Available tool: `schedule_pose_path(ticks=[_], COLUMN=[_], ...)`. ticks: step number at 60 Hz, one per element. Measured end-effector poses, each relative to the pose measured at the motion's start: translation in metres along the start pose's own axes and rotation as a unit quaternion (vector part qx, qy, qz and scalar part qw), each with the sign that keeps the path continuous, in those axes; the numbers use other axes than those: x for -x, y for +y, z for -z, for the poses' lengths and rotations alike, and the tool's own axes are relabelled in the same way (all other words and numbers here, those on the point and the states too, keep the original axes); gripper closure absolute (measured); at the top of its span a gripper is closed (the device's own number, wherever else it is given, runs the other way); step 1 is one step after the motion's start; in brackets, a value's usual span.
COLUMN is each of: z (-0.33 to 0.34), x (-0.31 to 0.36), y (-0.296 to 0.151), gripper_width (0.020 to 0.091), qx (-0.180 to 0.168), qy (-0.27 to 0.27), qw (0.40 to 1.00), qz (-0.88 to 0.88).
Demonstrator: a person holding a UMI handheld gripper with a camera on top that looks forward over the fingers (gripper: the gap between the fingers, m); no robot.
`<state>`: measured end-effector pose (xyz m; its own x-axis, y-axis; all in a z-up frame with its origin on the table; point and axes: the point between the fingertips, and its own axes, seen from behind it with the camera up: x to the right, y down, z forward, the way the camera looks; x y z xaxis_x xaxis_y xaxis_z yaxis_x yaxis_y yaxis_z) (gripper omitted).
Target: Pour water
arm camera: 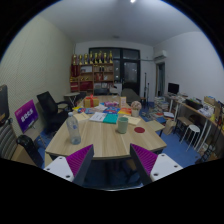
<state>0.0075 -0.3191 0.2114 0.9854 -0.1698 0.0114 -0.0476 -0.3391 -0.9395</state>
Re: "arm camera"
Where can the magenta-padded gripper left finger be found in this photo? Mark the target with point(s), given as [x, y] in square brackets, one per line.
[60, 166]

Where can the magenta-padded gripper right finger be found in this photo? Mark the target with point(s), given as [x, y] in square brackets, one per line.
[163, 165]

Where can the clear plastic water bottle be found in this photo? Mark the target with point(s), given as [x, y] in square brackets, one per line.
[73, 130]

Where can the brown paper bag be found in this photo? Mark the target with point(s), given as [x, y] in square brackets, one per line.
[169, 127]

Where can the flat round red coaster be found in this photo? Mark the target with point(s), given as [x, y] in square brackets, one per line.
[139, 130]

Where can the white round stool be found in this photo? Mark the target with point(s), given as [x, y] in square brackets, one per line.
[193, 128]

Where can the wooden stool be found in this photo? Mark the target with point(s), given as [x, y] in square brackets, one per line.
[182, 120]

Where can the tan notebook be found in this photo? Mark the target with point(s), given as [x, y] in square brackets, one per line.
[134, 120]
[81, 117]

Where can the pale green cup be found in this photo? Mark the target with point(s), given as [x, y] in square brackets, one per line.
[122, 126]

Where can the stack of books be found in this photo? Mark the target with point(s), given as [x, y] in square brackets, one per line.
[160, 106]

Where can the black office chair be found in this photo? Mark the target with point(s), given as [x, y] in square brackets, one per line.
[50, 108]

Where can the striped chair with black armrest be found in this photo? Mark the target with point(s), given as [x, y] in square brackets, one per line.
[6, 140]

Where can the purple sign on stand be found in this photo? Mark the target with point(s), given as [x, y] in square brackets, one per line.
[26, 115]

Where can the white booklet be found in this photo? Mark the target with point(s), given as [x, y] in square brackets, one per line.
[98, 117]

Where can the potted flower bouquet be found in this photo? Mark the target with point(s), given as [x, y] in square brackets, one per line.
[136, 106]

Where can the cluttered wooden side desk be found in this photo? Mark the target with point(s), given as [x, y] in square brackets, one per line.
[200, 111]

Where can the orange book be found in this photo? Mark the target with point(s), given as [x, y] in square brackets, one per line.
[125, 111]

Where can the teal book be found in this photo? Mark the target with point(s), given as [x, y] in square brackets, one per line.
[110, 118]

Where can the yellow gift box red ribbon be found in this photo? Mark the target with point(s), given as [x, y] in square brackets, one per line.
[90, 102]

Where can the small round white table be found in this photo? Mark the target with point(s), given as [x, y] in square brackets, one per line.
[71, 95]

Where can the standing tan card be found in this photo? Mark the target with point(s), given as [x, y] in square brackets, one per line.
[123, 102]

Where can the blue patterned book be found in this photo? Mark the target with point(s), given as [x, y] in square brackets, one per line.
[111, 110]

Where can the grey chair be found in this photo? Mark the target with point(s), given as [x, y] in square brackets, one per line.
[130, 95]

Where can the black computer monitor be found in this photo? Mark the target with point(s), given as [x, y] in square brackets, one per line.
[173, 88]

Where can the pink box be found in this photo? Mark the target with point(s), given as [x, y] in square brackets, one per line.
[111, 104]

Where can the black tripod stand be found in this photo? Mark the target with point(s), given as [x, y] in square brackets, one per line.
[145, 86]

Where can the wooden shelf unit with trophies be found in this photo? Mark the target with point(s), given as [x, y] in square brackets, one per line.
[90, 76]

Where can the black glass double door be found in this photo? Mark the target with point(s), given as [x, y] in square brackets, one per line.
[130, 71]

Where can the ceiling light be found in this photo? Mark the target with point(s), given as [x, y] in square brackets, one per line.
[133, 1]

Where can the white wall air conditioner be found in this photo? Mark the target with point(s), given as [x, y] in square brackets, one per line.
[160, 55]

